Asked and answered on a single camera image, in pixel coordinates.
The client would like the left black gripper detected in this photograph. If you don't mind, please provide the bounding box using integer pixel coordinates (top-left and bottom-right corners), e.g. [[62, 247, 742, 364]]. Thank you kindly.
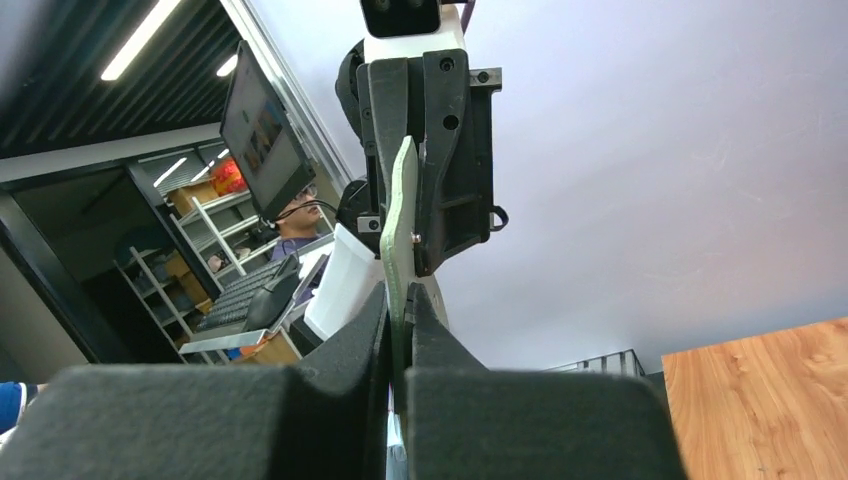
[[354, 48, 508, 277]]

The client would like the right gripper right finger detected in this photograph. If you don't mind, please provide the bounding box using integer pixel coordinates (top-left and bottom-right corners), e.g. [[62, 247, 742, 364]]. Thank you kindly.
[[405, 283, 686, 479]]

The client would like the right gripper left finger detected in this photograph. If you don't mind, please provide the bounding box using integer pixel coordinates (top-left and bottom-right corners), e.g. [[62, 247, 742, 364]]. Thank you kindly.
[[1, 286, 389, 479]]

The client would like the green card holder wallet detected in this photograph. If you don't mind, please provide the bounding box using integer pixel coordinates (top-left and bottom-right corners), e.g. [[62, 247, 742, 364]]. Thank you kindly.
[[379, 135, 421, 480]]

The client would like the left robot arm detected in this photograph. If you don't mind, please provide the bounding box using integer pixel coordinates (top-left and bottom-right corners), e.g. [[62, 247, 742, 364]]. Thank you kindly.
[[304, 44, 509, 340]]

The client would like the black computer mouse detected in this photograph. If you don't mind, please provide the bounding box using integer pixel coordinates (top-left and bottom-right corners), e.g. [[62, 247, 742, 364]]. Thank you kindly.
[[242, 254, 301, 332]]

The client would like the black keyboard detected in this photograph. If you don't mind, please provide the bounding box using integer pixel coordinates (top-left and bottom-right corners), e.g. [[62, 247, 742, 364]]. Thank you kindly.
[[196, 260, 284, 333]]

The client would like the seated person with glasses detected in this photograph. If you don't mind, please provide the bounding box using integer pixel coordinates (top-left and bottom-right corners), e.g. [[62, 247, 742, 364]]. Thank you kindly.
[[270, 183, 326, 261]]

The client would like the black computer monitor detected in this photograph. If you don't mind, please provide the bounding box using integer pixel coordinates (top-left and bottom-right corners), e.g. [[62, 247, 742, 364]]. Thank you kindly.
[[220, 40, 315, 222]]

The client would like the white metal shelf rack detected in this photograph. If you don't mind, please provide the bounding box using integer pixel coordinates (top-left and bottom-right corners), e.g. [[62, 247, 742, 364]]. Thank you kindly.
[[113, 188, 275, 364]]

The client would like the person arm striped sleeve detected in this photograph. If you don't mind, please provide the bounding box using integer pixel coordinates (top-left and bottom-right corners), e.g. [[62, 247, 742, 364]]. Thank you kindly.
[[1, 381, 47, 436]]

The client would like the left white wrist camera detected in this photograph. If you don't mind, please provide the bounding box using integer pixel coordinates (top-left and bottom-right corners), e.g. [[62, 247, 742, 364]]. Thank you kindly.
[[359, 0, 476, 63]]

